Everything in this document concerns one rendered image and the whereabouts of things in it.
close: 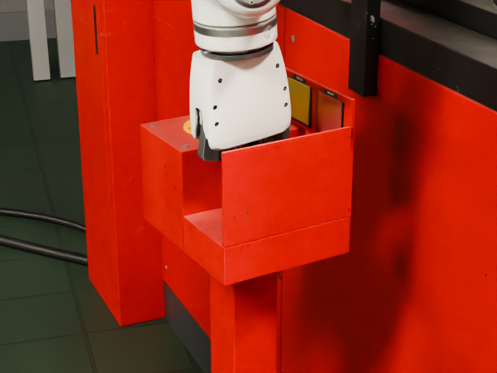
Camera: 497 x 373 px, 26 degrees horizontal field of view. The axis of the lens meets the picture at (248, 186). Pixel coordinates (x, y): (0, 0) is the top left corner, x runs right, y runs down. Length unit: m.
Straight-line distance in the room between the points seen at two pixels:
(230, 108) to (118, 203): 1.19
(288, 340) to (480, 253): 0.61
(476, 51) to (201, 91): 0.31
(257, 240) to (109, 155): 1.12
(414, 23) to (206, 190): 0.33
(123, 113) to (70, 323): 0.51
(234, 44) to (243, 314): 0.35
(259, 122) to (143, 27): 1.06
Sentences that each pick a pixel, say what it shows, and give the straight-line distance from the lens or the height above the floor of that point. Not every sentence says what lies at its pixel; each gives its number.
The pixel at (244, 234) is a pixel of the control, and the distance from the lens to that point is 1.12.
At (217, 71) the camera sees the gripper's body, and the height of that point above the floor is 0.89.
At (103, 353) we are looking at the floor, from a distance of 2.30.
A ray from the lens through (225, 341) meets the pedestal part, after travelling 1.28.
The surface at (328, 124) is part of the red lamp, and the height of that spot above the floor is 0.80.
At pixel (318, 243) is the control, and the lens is 1.18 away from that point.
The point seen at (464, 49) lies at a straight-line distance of 1.21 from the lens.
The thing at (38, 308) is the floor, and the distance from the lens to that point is 2.49.
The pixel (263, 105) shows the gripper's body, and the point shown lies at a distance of 1.11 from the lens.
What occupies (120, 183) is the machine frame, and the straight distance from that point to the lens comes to 2.24.
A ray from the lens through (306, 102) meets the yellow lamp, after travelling 1.21.
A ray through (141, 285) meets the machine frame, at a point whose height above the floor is 0.09.
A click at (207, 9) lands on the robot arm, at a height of 0.95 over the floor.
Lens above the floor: 1.19
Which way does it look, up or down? 23 degrees down
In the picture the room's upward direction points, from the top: straight up
